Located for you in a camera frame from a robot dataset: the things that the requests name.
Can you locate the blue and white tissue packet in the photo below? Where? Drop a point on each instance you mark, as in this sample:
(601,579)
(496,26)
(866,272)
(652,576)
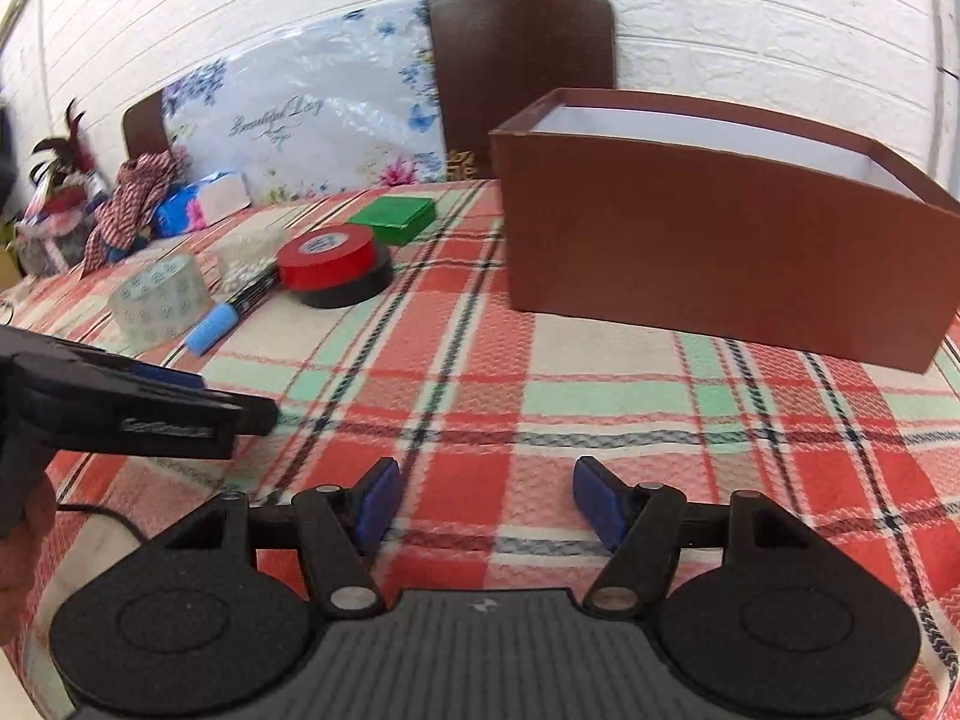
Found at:
(199,202)

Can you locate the brown headboard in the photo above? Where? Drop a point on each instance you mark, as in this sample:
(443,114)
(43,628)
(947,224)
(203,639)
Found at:
(517,67)

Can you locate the plaid blanket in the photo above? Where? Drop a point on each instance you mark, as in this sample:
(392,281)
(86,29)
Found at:
(465,405)

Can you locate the green box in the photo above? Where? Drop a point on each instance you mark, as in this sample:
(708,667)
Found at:
(390,217)

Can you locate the black marker with blue cap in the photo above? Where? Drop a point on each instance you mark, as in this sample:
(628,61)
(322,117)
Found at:
(232,307)

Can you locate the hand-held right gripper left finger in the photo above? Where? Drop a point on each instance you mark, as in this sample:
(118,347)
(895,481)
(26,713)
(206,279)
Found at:
(379,502)

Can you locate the black tape roll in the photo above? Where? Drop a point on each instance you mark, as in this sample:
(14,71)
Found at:
(360,286)

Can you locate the red checked cloth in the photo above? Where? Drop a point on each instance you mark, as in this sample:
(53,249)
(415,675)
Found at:
(127,202)

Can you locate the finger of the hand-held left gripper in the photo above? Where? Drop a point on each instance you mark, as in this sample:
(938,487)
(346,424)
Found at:
(150,412)
(169,376)

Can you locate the grey bag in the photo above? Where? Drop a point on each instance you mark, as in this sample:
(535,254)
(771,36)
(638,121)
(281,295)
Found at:
(49,240)

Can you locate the clear printed tape roll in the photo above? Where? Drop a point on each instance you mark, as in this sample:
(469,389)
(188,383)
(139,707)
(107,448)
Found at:
(161,300)

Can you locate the plastic bag of white pieces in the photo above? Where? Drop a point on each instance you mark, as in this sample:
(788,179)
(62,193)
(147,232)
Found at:
(244,255)

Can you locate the feather decoration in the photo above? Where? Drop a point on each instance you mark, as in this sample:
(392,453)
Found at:
(64,150)

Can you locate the white box with red rim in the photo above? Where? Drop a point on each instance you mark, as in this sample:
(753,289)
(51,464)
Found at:
(675,240)

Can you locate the red tape roll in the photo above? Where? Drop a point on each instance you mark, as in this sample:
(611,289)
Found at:
(326,255)

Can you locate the person's left hand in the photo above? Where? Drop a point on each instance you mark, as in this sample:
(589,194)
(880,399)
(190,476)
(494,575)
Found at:
(22,570)

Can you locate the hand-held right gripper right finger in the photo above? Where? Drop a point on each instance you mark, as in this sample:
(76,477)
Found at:
(600,502)

